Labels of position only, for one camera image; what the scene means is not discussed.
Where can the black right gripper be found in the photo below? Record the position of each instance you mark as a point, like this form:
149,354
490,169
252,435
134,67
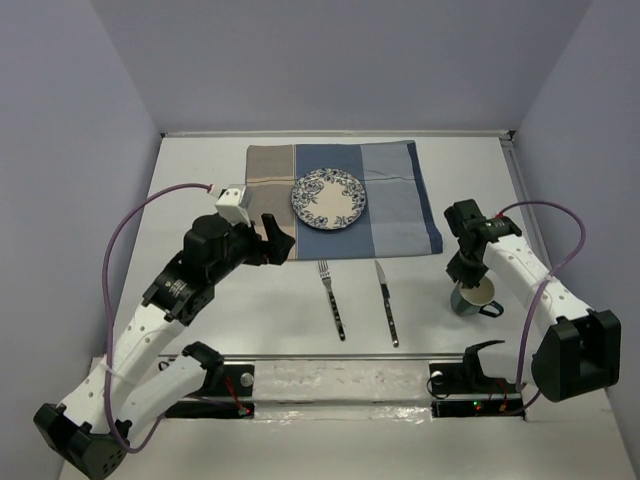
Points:
469,279

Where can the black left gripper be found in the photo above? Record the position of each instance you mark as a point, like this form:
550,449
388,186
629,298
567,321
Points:
278,247

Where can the blue floral ceramic plate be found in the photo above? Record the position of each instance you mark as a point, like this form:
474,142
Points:
328,199

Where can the teal mug white inside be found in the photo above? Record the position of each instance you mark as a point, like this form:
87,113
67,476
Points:
480,300

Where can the blue beige checked cloth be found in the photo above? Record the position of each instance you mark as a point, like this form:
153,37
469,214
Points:
397,221

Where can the steel knife patterned handle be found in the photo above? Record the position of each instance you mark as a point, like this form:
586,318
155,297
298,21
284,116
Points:
387,306

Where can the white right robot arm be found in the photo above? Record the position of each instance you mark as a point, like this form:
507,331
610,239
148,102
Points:
566,348

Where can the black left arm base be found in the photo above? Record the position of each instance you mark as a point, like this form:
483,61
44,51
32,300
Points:
229,397

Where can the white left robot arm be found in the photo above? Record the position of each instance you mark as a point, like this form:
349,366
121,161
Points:
91,427

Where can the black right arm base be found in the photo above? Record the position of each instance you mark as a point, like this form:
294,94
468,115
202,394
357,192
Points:
455,396

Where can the steel fork patterned handle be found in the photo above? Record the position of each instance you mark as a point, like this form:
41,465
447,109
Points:
325,276

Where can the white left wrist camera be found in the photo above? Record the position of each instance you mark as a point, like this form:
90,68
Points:
231,203

